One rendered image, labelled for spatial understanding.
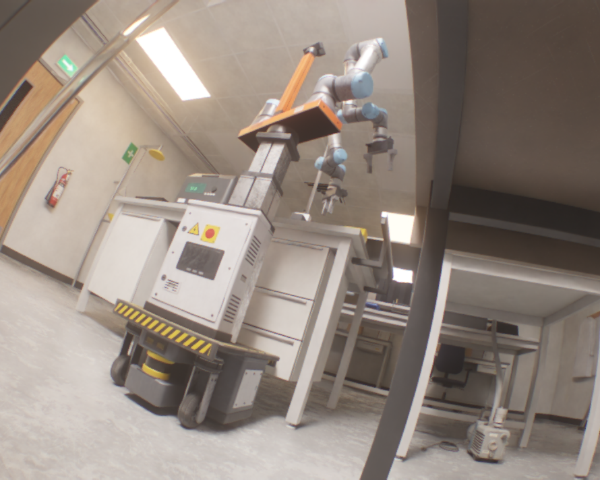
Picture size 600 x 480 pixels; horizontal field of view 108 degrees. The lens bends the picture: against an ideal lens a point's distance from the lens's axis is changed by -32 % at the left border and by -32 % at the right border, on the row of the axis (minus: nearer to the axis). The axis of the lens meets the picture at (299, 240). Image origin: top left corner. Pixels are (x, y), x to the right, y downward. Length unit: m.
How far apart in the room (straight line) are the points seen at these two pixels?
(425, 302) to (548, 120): 0.33
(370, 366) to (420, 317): 5.47
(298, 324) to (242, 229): 0.55
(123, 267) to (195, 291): 1.19
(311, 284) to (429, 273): 0.93
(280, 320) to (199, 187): 1.03
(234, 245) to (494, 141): 0.77
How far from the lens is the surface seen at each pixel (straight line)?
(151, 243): 2.02
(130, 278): 2.04
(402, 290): 3.64
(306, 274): 1.42
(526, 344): 3.30
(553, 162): 0.56
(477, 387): 6.12
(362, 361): 5.98
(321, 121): 1.32
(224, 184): 1.93
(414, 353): 0.50
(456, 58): 0.35
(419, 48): 0.42
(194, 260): 1.04
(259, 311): 1.45
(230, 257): 0.98
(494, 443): 1.64
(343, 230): 1.41
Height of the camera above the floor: 0.33
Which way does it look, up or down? 19 degrees up
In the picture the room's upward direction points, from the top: 18 degrees clockwise
